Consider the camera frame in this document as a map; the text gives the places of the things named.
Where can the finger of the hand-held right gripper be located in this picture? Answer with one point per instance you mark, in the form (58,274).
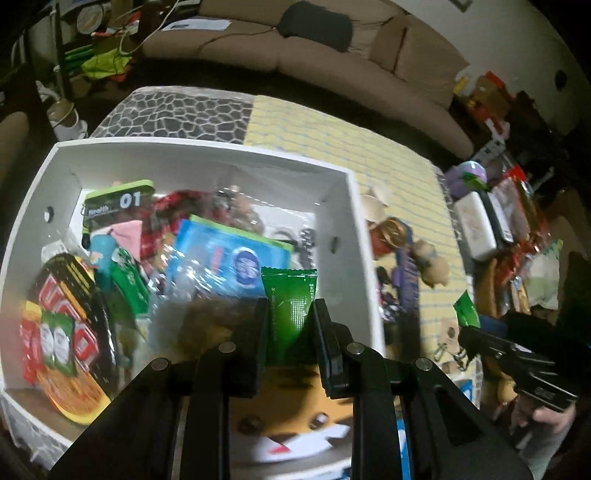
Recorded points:
(485,344)

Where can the clear plastic snack bag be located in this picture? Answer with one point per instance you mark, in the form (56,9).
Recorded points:
(517,207)

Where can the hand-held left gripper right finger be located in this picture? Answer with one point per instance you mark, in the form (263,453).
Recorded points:
(323,341)

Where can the cream shell-shaped object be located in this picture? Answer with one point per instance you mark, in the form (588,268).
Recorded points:
(374,203)

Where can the black cushion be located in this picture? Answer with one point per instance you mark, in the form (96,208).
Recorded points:
(318,23)

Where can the tan plush bear toy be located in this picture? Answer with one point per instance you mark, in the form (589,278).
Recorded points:
(431,267)

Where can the person's right hand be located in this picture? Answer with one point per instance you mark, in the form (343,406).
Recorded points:
(551,415)

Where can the person's right forearm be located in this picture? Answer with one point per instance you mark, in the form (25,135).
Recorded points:
(547,452)

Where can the pink soft pouch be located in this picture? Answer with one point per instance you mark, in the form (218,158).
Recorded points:
(127,235)

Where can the clear bag of small things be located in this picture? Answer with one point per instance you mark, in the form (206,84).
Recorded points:
(240,207)

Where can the black case with green lid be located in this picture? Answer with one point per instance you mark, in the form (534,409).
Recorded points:
(111,203)

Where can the yellow plush tiger toy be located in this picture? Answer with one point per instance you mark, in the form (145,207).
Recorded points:
(291,406)

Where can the yellow soft toy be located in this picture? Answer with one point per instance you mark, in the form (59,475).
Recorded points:
(505,390)

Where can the yellow green cloth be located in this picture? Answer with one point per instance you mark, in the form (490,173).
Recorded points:
(106,62)

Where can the blue wet wipes pack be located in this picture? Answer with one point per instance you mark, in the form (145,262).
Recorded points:
(217,258)

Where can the pile of colourful packages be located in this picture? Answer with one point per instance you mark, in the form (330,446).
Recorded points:
(485,99)

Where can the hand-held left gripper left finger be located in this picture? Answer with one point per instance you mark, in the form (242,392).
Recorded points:
(251,341)

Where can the brown sofa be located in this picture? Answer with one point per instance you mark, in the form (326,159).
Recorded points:
(323,60)

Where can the brown paper packet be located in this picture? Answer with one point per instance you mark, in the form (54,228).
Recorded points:
(445,332)

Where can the red black noodle bowl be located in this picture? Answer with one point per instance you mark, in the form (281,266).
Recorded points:
(87,387)

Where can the blue noodle packet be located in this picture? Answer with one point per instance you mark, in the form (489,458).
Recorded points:
(408,300)

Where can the purple plush toy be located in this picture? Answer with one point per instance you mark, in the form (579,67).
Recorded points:
(466,177)

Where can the white paper sheet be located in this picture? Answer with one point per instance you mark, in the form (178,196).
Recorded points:
(196,24)

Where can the yellow checked tablecloth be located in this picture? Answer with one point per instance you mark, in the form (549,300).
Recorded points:
(351,152)

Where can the white storage box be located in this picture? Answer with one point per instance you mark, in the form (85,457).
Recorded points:
(207,161)

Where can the black rectangular case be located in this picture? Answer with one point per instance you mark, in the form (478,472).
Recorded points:
(501,217)

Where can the red drink can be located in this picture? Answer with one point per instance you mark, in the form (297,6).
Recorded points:
(388,235)

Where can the white rectangular case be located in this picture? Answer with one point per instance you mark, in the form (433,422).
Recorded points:
(475,226)

